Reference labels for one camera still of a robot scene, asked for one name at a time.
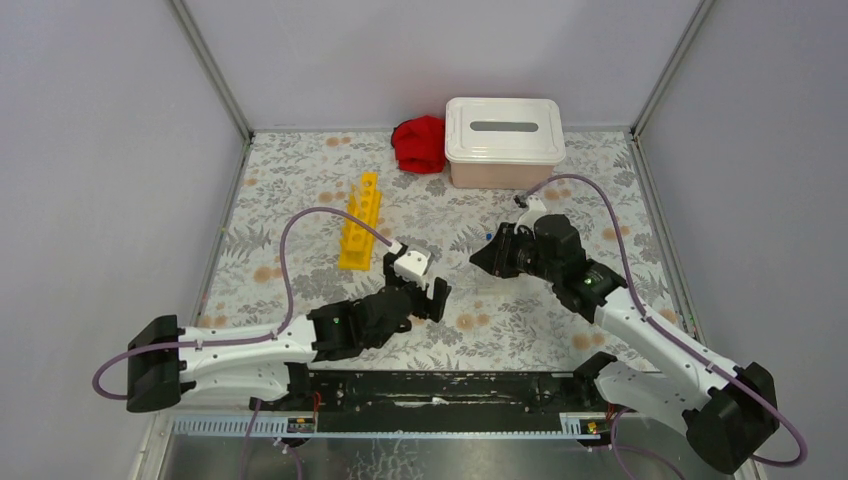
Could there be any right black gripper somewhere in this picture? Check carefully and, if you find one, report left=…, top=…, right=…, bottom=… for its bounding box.
left=469, top=223, right=560, bottom=285

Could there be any yellow test tube rack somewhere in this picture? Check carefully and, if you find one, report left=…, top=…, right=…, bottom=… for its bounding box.
left=337, top=172, right=384, bottom=272

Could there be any white plastic box lid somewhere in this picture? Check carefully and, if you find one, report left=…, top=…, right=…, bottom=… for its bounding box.
left=445, top=97, right=566, bottom=166

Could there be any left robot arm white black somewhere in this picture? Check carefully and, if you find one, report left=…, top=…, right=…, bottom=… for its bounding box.
left=126, top=251, right=452, bottom=413

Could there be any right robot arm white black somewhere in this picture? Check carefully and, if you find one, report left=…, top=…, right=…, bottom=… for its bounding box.
left=469, top=214, right=779, bottom=474

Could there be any clear plastic container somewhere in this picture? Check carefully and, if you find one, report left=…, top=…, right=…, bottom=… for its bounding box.
left=472, top=266, right=514, bottom=296

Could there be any red cloth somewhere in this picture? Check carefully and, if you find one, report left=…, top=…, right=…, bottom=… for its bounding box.
left=390, top=115, right=447, bottom=174

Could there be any floral table mat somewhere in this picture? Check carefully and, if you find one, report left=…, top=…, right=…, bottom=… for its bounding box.
left=197, top=132, right=650, bottom=371

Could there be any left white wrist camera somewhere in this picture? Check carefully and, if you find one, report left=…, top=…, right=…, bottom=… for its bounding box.
left=389, top=239, right=432, bottom=290

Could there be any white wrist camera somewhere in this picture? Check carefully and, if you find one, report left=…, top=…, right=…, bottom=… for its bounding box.
left=514, top=194, right=547, bottom=233
left=389, top=239, right=432, bottom=290

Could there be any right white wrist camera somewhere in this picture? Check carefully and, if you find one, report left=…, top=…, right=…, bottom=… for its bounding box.
left=514, top=194, right=547, bottom=233

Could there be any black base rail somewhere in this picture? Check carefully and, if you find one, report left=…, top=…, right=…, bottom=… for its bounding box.
left=249, top=370, right=619, bottom=427

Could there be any white slotted cable duct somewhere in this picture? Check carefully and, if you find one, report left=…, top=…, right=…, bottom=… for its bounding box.
left=171, top=414, right=607, bottom=441

